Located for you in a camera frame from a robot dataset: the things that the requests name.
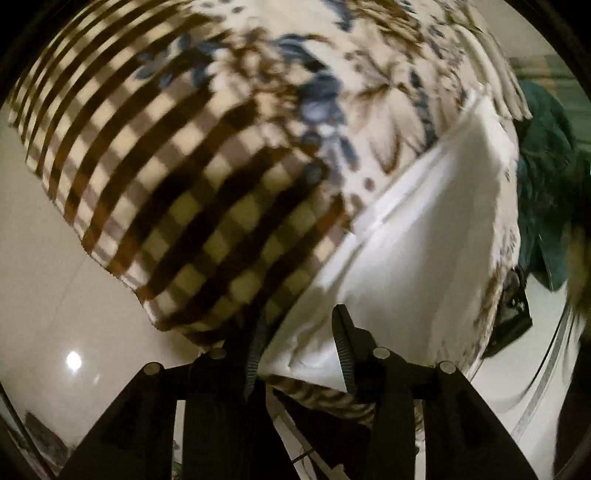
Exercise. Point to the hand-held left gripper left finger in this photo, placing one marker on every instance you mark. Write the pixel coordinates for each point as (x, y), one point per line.
(255, 355)

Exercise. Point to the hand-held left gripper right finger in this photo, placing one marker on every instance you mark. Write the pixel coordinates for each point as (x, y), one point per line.
(344, 355)

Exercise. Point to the white garment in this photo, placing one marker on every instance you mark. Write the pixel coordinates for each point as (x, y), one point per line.
(415, 258)

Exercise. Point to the teal cloth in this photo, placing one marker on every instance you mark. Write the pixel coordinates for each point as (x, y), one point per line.
(547, 157)

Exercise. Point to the checked floral blanket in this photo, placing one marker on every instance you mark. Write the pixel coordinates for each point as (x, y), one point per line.
(194, 152)

